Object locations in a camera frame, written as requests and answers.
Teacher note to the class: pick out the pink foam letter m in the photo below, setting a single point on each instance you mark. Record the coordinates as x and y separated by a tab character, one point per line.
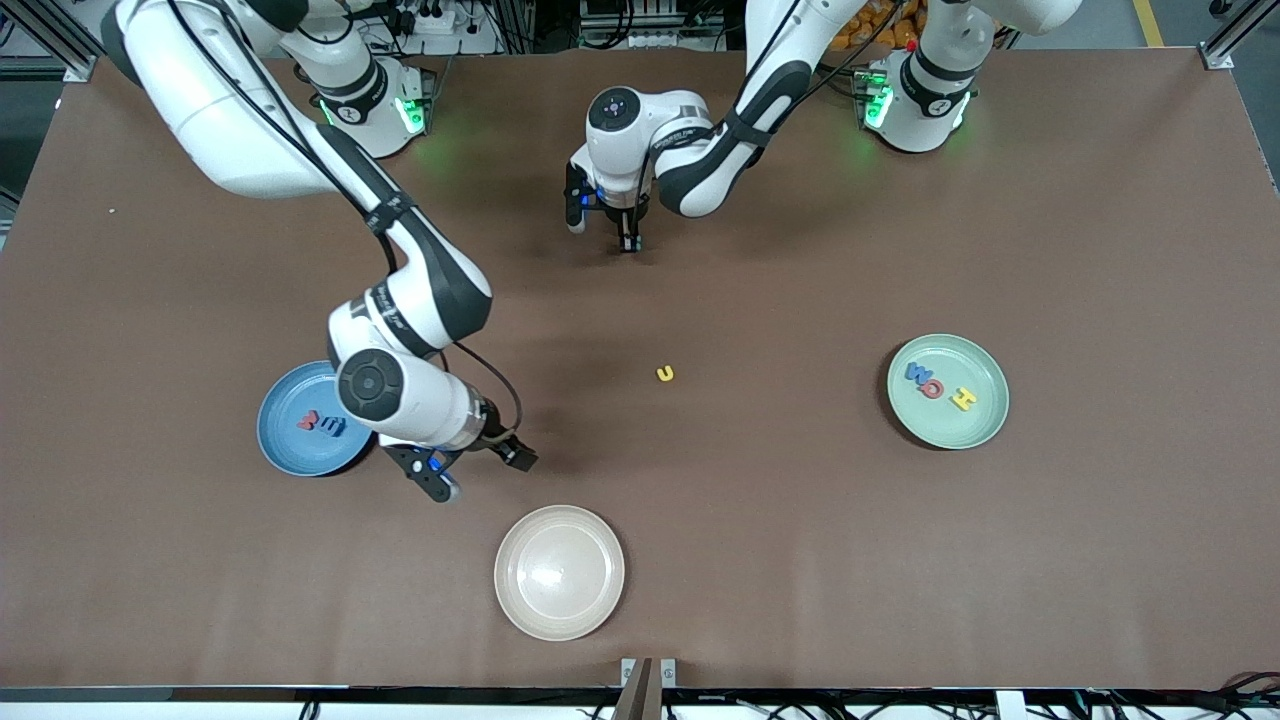
308	420

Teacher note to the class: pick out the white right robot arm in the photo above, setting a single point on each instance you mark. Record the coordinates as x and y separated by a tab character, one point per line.
250	130

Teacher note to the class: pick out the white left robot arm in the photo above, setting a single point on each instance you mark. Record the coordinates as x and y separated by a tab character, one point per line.
720	160

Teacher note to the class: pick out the table edge rail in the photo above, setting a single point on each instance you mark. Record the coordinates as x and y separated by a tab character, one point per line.
300	693

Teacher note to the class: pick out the pink foam letter Q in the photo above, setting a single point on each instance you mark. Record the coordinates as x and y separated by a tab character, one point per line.
932	388

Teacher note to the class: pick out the silver metal bracket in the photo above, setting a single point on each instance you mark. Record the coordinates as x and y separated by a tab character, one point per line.
668	672
628	672

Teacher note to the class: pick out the orange packets pile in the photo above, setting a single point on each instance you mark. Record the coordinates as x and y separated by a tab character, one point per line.
880	30

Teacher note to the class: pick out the yellow foam letter H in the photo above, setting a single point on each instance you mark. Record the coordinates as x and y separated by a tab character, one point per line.
963	399

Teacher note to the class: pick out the small blue foam letter m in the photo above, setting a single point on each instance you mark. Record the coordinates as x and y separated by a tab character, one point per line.
333	427

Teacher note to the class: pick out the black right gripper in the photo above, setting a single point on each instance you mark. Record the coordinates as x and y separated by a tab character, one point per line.
497	446

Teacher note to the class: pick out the beige plate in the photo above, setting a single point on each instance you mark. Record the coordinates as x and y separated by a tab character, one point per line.
558	572

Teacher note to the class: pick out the large blue foam letter M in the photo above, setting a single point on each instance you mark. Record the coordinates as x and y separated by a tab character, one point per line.
914	373

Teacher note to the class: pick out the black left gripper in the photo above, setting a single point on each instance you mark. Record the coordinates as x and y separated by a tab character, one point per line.
629	226

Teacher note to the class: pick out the light green plate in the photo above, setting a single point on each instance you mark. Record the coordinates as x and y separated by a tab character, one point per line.
948	425

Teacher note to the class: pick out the blue plate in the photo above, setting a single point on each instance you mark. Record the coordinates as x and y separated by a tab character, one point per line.
290	445

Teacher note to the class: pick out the white power strip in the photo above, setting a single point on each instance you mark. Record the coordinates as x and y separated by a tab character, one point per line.
420	20

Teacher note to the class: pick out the aluminium frame post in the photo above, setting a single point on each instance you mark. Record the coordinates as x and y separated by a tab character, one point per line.
1235	30
75	65

